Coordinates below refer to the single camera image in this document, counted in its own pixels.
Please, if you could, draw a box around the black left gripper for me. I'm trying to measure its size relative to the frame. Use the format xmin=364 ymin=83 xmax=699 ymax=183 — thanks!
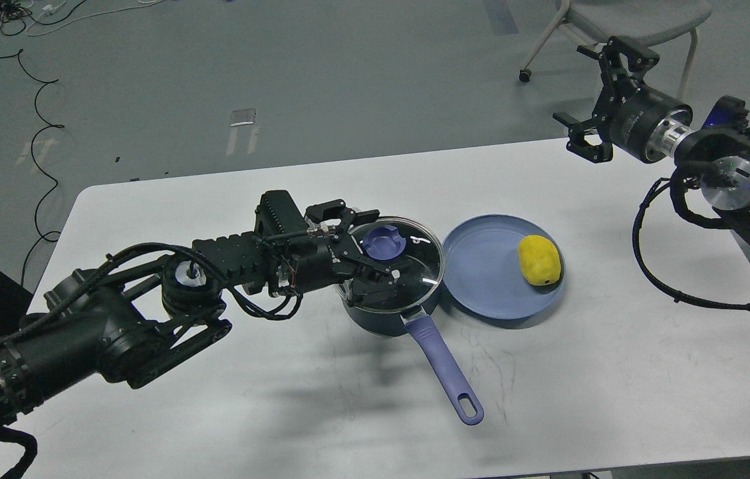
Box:
xmin=282 ymin=199 xmax=414 ymax=311

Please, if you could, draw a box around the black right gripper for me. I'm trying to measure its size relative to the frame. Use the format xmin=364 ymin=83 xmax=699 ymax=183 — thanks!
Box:
xmin=553 ymin=36 xmax=692 ymax=164

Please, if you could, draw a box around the glass pot lid blue knob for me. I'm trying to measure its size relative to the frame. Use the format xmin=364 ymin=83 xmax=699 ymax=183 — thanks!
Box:
xmin=342 ymin=216 xmax=446 ymax=314

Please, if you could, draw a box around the yellow potato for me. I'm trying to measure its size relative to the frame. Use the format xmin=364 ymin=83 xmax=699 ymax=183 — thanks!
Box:
xmin=517 ymin=236 xmax=563 ymax=286

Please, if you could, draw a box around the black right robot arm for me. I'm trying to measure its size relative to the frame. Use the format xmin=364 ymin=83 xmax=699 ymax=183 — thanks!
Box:
xmin=554 ymin=36 xmax=750 ymax=312

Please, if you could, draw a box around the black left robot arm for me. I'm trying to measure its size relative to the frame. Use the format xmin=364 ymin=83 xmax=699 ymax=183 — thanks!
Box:
xmin=0 ymin=190 xmax=393 ymax=478

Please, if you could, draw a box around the grey office chair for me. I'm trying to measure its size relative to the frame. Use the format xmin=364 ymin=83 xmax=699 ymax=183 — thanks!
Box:
xmin=518 ymin=1 xmax=712 ymax=99

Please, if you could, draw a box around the blue round plate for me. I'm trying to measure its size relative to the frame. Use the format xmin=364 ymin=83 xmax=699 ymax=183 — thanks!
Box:
xmin=443 ymin=214 xmax=566 ymax=323

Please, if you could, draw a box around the dark pot with purple handle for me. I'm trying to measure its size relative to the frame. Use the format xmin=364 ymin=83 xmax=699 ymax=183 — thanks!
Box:
xmin=344 ymin=230 xmax=484 ymax=425

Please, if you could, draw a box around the black floor cable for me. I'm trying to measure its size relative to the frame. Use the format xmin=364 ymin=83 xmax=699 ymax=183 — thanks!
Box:
xmin=0 ymin=0 xmax=90 ymax=280

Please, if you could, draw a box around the white floor cable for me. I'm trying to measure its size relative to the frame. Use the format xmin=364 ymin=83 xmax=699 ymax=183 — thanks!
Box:
xmin=24 ymin=0 xmax=163 ymax=35

